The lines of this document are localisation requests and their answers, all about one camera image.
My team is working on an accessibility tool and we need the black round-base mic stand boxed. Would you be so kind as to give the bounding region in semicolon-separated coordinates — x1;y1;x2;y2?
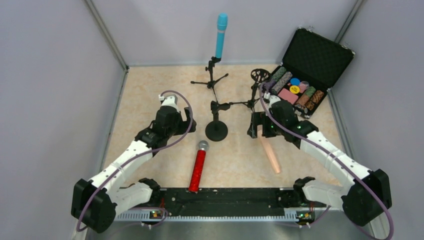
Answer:
205;101;231;142

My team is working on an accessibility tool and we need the beige microphone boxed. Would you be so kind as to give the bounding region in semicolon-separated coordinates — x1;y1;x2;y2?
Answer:
257;128;281;174

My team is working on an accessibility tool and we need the small black tripod mic stand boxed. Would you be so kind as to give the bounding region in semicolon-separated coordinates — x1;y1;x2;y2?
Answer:
190;56;229;104

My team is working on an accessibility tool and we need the blue microphone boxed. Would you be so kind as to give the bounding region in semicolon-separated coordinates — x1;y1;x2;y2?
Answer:
215;13;228;59

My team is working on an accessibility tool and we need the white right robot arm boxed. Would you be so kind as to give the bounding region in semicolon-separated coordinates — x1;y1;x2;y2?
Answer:
247;99;392;227

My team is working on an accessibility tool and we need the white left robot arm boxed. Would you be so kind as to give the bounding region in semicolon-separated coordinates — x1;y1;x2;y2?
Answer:
71;103;196;233

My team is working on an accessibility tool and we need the black tripod stand with basket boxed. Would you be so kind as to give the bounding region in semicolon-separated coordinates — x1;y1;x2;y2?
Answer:
228;68;271;113

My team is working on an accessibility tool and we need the red glitter microphone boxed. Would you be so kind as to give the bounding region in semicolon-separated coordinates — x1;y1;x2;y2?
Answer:
188;140;209;193

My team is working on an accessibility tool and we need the pink playing card deck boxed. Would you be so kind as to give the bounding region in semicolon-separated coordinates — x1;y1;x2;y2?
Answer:
278;88;299;105

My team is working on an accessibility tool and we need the yellow big blind button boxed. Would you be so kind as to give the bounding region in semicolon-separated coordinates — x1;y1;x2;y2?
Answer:
289;85;301;95

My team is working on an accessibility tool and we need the blue dealer button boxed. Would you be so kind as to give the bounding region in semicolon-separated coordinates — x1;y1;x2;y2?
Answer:
290;77;301;86

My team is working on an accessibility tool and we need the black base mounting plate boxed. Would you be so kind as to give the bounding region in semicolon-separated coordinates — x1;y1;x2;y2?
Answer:
139;187;325;217

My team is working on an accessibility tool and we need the black poker chip case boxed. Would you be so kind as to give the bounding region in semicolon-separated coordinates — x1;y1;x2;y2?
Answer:
262;27;355;119

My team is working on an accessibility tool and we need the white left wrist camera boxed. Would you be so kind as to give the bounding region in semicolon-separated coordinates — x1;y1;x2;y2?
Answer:
158;94;180;112

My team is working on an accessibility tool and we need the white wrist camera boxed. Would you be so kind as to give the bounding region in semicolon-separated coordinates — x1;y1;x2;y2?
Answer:
265;95;281;109
158;94;180;112

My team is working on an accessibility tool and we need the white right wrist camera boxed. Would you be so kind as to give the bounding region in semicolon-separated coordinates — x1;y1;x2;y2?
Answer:
265;95;281;109

